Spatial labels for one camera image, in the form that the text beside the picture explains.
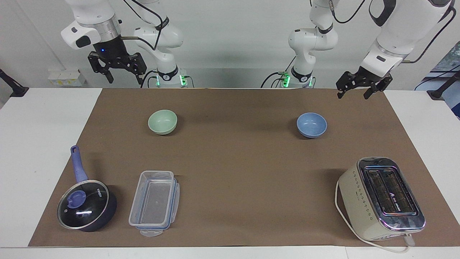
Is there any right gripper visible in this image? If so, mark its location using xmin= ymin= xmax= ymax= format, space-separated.
xmin=88 ymin=37 xmax=147 ymax=86

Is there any glass lid with blue knob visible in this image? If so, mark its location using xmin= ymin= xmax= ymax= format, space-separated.
xmin=57 ymin=180 xmax=110 ymax=230

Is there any clear plastic container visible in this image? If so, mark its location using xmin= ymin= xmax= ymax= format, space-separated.
xmin=129 ymin=171 xmax=178 ymax=231

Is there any black stand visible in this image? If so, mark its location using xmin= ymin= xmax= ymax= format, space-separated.
xmin=427 ymin=70 xmax=460 ymax=101
xmin=0 ymin=69 xmax=29 ymax=98

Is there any clear plastic lid blue seal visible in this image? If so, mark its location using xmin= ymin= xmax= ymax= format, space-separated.
xmin=138 ymin=178 xmax=180 ymax=237

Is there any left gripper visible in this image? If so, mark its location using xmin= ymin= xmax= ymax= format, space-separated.
xmin=336 ymin=67 xmax=393 ymax=100

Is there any black cable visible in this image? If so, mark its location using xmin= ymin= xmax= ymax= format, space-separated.
xmin=140 ymin=70 xmax=159 ymax=88
xmin=328 ymin=0 xmax=368 ymax=24
xmin=261 ymin=71 xmax=289 ymax=88
xmin=401 ymin=8 xmax=455 ymax=64
xmin=120 ymin=0 xmax=170 ymax=51
xmin=414 ymin=64 xmax=460 ymax=91

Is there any blue bowl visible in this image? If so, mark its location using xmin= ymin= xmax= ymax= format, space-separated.
xmin=296 ymin=112 xmax=328 ymax=139

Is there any white wall socket box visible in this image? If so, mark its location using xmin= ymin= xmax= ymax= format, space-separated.
xmin=47 ymin=68 xmax=87 ymax=87

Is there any green bowl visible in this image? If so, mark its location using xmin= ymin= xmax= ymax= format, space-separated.
xmin=148 ymin=110 xmax=178 ymax=136

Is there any cream toaster with chrome top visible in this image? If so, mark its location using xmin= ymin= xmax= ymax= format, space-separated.
xmin=338 ymin=156 xmax=427 ymax=242

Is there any dark saucepan with blue handle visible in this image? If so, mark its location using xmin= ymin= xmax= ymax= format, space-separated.
xmin=57 ymin=145 xmax=118 ymax=232

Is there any white toaster cord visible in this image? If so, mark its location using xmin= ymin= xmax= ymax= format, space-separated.
xmin=335 ymin=179 xmax=416 ymax=254

